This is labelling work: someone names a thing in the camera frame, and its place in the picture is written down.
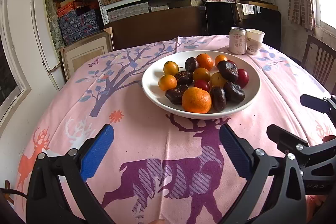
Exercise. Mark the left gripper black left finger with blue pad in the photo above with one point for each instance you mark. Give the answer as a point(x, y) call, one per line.
point(46, 201)

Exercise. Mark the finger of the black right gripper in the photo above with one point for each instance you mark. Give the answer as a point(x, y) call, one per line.
point(325, 105)
point(286, 141)

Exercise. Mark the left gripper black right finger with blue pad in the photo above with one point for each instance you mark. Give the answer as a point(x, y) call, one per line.
point(285, 202)

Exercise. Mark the dark water chestnut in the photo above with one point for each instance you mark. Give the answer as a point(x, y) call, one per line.
point(175, 95)
point(233, 92)
point(228, 70)
point(191, 64)
point(184, 78)
point(218, 98)

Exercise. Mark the small yellow fruit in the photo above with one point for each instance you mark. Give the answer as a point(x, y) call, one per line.
point(217, 80)

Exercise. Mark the large orange mandarin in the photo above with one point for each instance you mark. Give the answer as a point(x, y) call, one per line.
point(196, 100)

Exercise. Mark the greenish orange citrus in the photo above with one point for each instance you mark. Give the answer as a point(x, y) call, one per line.
point(201, 74)

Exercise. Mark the orange citrus with stem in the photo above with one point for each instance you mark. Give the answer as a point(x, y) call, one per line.
point(167, 82)

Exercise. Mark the yellow-orange citrus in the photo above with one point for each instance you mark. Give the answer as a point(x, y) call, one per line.
point(170, 68)

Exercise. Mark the red cherry tomato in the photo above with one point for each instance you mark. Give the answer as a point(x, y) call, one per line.
point(202, 84)

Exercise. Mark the small orange kumquat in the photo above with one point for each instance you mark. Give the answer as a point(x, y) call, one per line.
point(220, 58)

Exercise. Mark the person's right hand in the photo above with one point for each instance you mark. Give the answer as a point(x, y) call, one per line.
point(314, 202)

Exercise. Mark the dark wooden chair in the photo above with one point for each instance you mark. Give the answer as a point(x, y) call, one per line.
point(324, 60)

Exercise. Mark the white paper cup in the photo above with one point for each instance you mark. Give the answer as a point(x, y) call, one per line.
point(254, 39)

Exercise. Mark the white drink can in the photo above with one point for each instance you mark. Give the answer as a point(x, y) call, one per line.
point(237, 44)

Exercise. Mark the pink deer tablecloth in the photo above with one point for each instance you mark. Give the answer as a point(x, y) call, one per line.
point(159, 165)

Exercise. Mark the black monitor screen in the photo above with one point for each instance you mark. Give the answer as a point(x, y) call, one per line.
point(222, 16)

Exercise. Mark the white plate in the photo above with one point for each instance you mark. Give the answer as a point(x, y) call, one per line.
point(154, 72)

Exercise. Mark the framed picture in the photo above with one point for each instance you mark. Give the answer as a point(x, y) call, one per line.
point(82, 51)

